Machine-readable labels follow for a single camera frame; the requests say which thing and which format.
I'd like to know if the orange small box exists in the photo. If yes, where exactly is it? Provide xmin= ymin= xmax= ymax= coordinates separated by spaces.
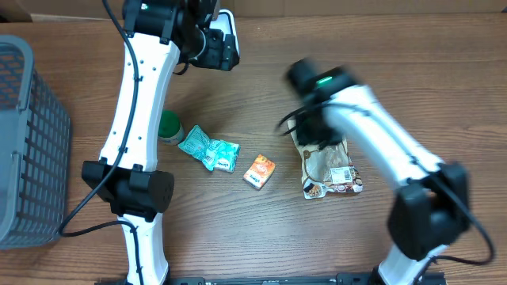
xmin=243 ymin=154 xmax=276 ymax=190

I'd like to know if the green lid jar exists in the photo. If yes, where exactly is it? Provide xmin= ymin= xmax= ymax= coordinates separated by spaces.
xmin=158 ymin=110 xmax=185 ymax=146

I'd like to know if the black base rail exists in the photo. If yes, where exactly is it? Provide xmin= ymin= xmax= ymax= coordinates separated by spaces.
xmin=94 ymin=272 xmax=447 ymax=285

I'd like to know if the teal crinkled snack packet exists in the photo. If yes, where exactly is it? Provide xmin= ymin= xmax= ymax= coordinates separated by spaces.
xmin=177 ymin=125 xmax=215 ymax=171

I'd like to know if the grey plastic basket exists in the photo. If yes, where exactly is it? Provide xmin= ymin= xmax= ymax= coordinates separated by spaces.
xmin=1 ymin=35 xmax=72 ymax=250

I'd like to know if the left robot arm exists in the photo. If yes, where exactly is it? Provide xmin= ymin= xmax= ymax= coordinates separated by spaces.
xmin=82 ymin=0 xmax=239 ymax=284

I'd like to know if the beige plastic pouch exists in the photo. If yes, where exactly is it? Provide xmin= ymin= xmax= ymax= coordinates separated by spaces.
xmin=291 ymin=131 xmax=364 ymax=200

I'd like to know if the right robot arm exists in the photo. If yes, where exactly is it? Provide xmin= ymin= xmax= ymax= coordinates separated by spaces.
xmin=281 ymin=59 xmax=475 ymax=284

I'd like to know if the teal Kleenex tissue pack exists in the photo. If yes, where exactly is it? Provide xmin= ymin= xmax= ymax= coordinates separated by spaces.
xmin=214 ymin=140 xmax=241 ymax=173

